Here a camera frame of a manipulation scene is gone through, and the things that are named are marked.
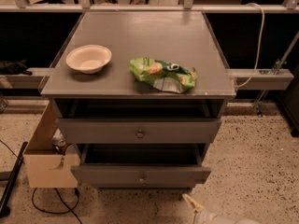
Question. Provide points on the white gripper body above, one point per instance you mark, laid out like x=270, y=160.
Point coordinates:
x=206, y=216

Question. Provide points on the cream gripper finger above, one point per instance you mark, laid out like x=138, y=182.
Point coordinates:
x=192, y=203

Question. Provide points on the grey drawer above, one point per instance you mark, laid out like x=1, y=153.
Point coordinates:
x=149, y=166
x=139, y=131

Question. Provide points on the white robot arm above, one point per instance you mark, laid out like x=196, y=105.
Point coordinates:
x=227, y=220

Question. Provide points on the grey drawer cabinet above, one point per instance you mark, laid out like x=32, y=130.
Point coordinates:
x=114, y=93

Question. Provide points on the grey top drawer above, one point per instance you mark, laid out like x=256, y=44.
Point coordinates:
x=139, y=131

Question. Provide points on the green chip bag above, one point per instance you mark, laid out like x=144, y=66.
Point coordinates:
x=163, y=76

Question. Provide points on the metal can in box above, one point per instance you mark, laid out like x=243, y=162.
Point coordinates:
x=58, y=141

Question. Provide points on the tan wooden box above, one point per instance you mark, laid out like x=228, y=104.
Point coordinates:
x=45, y=166

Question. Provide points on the white paper bowl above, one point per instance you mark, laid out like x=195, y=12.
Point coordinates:
x=88, y=59

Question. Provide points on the black bar on floor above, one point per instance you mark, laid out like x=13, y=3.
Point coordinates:
x=10, y=178

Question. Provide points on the black object on rail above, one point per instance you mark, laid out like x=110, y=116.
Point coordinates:
x=14, y=68

